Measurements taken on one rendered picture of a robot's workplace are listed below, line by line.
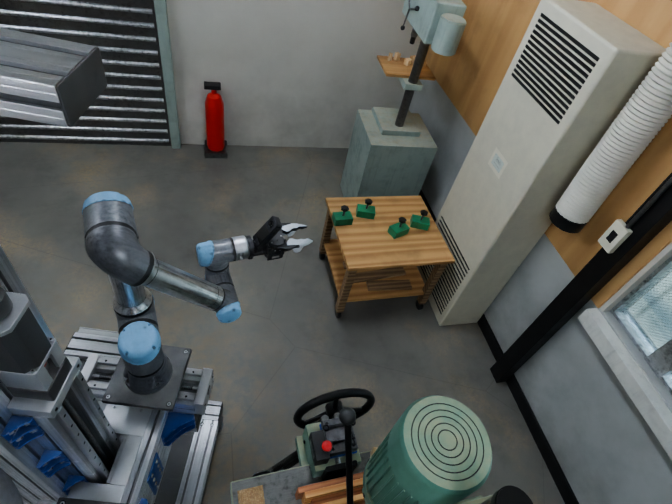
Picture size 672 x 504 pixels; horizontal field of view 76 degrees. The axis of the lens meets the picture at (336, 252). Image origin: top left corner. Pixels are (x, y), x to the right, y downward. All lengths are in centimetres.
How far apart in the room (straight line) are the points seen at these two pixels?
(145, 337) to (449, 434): 94
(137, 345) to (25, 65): 102
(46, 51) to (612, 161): 187
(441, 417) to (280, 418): 162
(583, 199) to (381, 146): 135
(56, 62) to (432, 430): 77
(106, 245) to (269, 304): 174
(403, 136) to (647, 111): 159
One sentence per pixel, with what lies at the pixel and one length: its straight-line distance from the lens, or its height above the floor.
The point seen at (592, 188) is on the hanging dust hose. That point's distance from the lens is 209.
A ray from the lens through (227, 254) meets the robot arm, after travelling 136.
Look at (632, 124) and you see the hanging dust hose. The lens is 199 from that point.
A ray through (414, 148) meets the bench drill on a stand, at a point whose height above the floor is 69.
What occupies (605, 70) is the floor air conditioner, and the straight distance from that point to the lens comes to 196.
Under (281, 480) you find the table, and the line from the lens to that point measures 141.
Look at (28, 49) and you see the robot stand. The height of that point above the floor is 203.
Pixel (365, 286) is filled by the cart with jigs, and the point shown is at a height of 18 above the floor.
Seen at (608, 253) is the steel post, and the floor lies 112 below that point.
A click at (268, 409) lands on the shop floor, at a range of 244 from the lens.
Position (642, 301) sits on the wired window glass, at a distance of 228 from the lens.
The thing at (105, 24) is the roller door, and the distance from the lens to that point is 353.
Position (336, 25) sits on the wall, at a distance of 356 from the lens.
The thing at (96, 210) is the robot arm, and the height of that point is 146.
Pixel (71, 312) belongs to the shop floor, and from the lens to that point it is 288.
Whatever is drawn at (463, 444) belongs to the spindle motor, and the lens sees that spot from 88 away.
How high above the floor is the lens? 226
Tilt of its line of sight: 47 degrees down
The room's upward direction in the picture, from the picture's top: 15 degrees clockwise
